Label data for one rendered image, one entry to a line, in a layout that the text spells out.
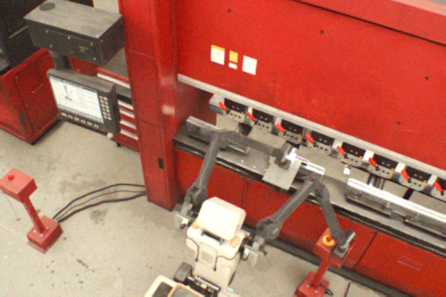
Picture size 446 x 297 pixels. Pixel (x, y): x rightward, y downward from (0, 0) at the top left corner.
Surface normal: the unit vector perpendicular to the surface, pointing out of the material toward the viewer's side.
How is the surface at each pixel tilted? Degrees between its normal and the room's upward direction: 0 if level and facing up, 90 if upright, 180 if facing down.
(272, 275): 0
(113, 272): 0
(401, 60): 90
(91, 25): 0
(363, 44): 90
